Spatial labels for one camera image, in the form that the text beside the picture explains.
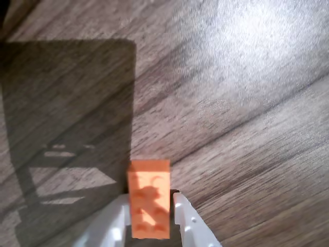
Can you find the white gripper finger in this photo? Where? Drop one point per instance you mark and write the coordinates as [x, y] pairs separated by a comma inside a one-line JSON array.
[[190, 226], [110, 226]]

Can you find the orange lego block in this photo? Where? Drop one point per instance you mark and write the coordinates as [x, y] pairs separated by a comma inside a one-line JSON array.
[[150, 200]]

